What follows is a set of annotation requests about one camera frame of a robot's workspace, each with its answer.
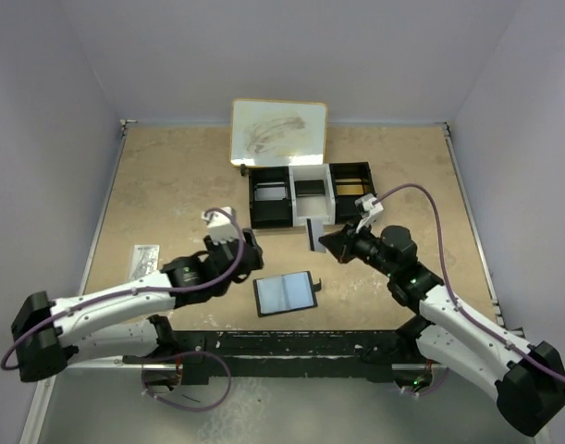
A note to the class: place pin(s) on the aluminium table frame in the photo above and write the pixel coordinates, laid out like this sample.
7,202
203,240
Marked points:
166,177

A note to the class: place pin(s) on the white board with wooden frame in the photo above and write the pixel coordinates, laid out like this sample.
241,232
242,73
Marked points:
277,133

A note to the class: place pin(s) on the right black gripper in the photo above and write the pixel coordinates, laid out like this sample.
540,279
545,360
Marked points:
341,243

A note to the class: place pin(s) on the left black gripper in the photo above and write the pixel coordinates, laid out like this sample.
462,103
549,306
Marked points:
255,265

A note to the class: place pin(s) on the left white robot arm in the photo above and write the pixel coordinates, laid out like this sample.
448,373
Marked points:
50,335

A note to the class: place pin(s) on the clear plastic packet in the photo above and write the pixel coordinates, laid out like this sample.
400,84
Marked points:
143,260

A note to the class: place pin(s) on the gold card in tray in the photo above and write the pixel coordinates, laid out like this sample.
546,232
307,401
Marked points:
351,187

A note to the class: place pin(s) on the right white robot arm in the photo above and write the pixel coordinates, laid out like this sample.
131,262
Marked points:
526,381

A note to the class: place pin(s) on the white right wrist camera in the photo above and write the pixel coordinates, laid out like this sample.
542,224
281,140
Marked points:
369,208

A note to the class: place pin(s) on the black and white compartment tray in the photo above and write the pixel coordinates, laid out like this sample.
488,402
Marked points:
293,212

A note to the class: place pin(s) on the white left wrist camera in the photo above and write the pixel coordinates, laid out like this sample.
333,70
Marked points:
221,225

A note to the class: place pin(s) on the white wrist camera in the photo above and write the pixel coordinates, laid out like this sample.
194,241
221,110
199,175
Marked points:
221,225
369,208

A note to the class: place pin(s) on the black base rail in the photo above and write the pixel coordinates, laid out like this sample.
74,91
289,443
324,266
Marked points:
365,354

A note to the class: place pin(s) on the black leather card holder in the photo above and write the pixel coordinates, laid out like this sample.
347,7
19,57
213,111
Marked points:
286,293

